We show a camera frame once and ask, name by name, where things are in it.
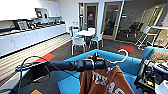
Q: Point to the blue corner sofa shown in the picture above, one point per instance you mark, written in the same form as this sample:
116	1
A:
130	65

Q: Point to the white chair blue seat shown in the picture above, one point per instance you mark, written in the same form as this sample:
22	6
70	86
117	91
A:
99	36

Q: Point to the white easel stand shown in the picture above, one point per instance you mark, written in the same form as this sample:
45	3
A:
146	30

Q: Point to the white clothes hanger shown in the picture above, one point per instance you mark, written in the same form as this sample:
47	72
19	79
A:
126	53

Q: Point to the black office chair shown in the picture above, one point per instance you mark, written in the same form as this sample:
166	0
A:
134	28

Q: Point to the white round table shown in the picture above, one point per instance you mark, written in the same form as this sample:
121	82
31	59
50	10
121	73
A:
86	33

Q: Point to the black framed counter appliance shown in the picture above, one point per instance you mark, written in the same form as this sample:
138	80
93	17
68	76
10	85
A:
22	25

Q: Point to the white kitchen counter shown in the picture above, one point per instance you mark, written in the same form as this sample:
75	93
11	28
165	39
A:
26	38

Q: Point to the black equipment cart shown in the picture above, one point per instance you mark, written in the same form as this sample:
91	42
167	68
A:
146	78

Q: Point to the white upper cabinets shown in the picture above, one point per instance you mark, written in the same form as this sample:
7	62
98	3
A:
20	8

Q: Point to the orange printed hoodie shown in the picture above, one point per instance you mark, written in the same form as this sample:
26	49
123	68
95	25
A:
106	81

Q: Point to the patterned cushion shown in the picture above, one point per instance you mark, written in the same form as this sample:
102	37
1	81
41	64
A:
160	55

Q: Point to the wooden glass door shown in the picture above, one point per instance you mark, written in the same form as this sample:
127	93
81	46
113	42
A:
90	16
111	20

